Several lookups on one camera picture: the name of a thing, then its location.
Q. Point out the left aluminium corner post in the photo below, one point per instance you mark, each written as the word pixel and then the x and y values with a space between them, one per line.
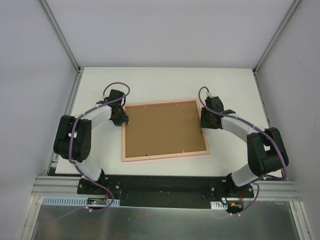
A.
pixel 59 33

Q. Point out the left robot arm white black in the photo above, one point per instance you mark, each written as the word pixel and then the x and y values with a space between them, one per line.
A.
pixel 73 140

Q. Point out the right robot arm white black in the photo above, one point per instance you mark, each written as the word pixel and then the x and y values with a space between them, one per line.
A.
pixel 266 152

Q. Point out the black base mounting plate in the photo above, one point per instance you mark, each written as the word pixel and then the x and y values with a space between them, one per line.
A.
pixel 186 192

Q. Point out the left white slotted cable duct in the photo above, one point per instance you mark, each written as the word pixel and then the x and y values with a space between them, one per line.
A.
pixel 80 201

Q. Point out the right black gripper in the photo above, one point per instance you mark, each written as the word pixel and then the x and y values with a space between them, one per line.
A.
pixel 206 120

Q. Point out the right aluminium corner post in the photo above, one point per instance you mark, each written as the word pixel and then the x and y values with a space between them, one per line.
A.
pixel 293 7

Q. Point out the pink picture frame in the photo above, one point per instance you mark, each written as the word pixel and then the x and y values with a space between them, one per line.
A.
pixel 165 156

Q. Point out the brown cardboard backing board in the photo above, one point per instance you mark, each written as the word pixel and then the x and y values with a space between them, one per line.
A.
pixel 162 128

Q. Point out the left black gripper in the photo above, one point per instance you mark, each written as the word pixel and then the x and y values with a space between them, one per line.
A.
pixel 121 117

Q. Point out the right white slotted cable duct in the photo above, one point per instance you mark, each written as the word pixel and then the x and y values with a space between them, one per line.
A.
pixel 218 205

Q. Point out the white slotted cable duct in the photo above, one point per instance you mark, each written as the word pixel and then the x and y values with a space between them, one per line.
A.
pixel 218 205
pixel 80 201

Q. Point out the aluminium corner post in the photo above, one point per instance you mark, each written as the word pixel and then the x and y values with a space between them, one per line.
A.
pixel 59 33
pixel 293 7

